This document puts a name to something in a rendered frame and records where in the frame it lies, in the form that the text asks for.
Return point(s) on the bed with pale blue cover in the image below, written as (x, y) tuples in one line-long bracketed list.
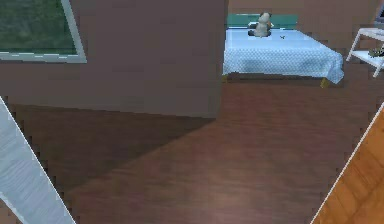
[(280, 55)]

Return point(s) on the teal green headboard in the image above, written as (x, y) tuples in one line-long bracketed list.
[(246, 20)]

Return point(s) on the beige teddy bear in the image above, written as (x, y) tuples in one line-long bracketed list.
[(261, 26)]

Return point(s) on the small dark object on bed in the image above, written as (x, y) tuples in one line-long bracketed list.
[(282, 37)]

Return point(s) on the white framed window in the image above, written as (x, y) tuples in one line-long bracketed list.
[(36, 30)]

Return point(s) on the orange wooden door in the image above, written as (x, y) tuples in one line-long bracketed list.
[(361, 180)]

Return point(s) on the white shelf table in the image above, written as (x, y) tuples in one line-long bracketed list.
[(368, 53)]

